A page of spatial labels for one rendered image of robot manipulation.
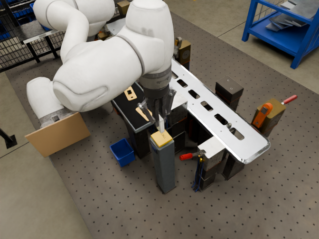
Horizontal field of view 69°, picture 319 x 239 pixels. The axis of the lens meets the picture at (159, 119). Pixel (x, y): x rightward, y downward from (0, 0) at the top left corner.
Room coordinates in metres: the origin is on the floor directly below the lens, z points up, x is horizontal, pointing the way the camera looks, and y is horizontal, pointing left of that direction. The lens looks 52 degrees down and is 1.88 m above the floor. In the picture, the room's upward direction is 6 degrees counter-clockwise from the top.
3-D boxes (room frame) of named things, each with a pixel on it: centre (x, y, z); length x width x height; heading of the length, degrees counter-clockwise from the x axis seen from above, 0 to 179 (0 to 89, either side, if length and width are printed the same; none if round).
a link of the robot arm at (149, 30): (0.47, 0.01, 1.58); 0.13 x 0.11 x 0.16; 132
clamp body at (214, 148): (0.46, -0.19, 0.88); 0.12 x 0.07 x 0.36; 118
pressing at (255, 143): (1.05, -0.08, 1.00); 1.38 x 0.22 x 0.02; 28
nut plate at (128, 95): (0.72, 0.12, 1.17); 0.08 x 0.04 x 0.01; 20
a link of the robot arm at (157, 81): (0.48, 0.00, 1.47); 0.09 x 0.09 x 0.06
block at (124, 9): (1.78, 0.18, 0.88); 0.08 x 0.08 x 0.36; 28
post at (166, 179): (0.48, 0.00, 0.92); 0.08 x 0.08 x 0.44; 28
